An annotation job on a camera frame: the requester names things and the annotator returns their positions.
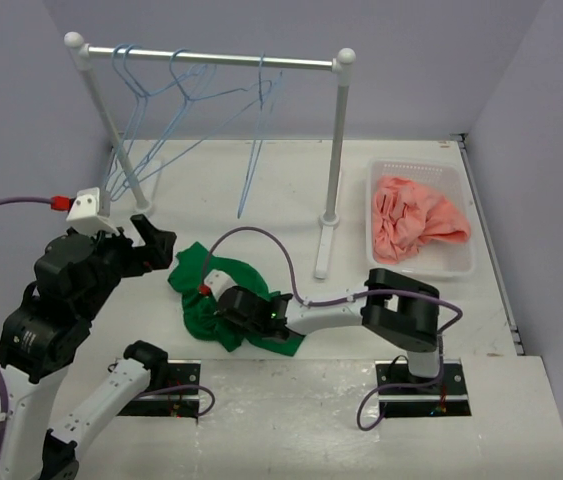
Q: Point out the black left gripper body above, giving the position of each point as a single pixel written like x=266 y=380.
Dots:
x=118 y=256

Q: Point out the green t shirt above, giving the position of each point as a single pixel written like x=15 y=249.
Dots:
x=199 y=316

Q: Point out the blue hanger with shirt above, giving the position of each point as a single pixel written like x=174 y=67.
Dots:
x=190 y=85

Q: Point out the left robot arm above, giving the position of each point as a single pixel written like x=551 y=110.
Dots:
x=39 y=340

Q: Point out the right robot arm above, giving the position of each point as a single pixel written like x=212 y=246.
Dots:
x=400 y=310

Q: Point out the blue hanger far left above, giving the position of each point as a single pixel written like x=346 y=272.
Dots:
x=130 y=162

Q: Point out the blue hanger middle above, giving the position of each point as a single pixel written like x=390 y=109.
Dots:
x=267 y=97

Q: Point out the pink t shirt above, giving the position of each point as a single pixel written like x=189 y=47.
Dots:
x=405 y=216

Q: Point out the white metal clothes rack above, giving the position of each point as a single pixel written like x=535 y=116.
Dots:
x=83 y=55

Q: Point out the white plastic laundry basket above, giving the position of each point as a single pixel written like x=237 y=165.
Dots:
x=437 y=259

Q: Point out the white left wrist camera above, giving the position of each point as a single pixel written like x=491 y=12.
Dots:
x=89 y=214

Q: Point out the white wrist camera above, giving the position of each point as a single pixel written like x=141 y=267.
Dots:
x=89 y=214
x=215 y=284

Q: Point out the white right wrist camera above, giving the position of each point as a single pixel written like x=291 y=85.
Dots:
x=215 y=284

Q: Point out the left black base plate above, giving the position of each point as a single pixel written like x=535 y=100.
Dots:
x=182 y=404

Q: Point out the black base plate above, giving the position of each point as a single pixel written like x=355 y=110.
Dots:
x=182 y=404
x=447 y=399

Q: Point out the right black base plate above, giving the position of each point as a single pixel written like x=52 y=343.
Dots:
x=447 y=399

